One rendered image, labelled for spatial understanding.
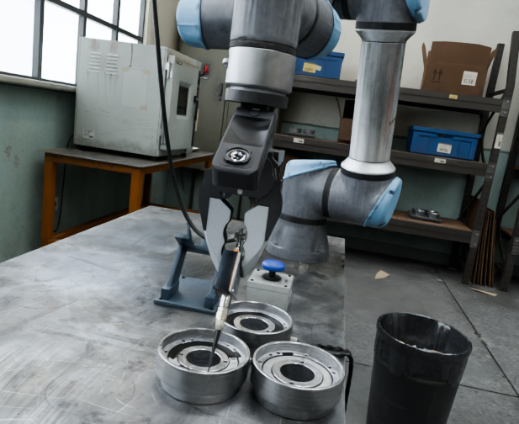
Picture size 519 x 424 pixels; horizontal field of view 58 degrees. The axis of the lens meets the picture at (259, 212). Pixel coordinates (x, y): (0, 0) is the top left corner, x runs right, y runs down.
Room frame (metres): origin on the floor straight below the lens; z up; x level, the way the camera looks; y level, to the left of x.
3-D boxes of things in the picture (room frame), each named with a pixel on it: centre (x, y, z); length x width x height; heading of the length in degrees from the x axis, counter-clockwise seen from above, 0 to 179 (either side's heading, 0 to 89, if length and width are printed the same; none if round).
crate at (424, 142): (4.05, -1.43, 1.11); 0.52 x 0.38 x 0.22; 81
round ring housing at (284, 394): (0.49, -0.07, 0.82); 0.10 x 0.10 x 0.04
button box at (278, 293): (0.76, -0.04, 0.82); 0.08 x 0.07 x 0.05; 171
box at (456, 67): (4.03, -1.42, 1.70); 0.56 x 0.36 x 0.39; 76
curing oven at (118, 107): (3.06, 0.81, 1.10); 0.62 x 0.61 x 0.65; 171
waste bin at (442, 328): (1.62, -0.66, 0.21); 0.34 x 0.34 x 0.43
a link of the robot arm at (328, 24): (0.65, -0.01, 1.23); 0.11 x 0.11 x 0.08; 64
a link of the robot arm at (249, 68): (0.55, 0.02, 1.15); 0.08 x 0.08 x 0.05
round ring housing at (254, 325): (0.60, -0.01, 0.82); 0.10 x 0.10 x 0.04
